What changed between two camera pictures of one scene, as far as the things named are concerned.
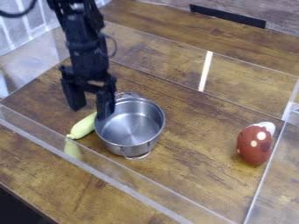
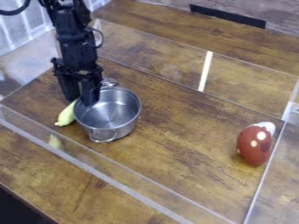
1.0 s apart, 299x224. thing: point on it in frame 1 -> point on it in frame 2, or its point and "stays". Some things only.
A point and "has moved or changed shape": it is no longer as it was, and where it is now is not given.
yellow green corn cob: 83,127 -> 67,115
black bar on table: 229,16 stays
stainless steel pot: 135,127 has moved or changed shape
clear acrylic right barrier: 275,204 stays
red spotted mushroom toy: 255,143 stays
